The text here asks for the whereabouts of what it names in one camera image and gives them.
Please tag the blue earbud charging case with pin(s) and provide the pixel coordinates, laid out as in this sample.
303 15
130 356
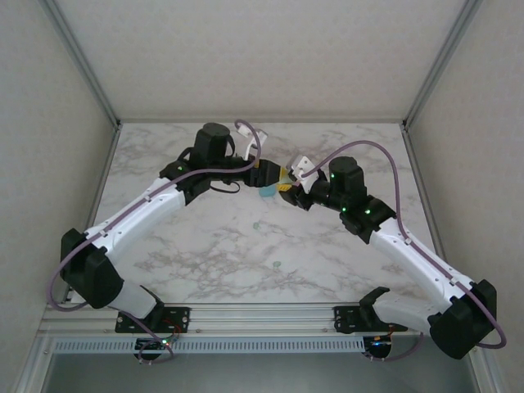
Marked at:
268 192

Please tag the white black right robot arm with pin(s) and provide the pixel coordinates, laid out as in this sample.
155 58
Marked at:
409 258

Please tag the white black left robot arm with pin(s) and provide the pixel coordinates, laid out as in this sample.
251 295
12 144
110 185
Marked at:
139 213

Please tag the black controller board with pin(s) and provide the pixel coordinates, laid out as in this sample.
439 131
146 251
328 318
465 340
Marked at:
378 346
151 346

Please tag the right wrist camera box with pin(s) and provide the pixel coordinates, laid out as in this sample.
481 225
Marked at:
305 165

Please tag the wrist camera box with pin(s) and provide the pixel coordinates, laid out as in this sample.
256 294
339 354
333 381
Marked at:
258 137
305 165

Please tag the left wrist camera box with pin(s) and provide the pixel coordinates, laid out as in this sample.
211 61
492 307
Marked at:
258 137

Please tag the aluminium table back rail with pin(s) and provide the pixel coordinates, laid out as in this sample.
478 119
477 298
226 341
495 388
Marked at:
262 121

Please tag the aluminium table side rail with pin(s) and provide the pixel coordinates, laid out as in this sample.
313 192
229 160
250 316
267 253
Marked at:
427 184
96 196

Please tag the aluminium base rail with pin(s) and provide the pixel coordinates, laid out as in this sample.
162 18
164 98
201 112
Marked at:
262 315

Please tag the aluminium frame post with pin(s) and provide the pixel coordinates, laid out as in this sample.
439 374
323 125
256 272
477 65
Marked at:
84 61
441 61

